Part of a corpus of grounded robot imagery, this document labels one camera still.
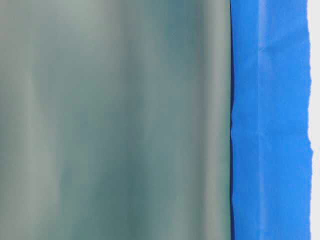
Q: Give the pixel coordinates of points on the blue table cloth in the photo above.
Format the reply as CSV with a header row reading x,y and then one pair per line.
x,y
271,153

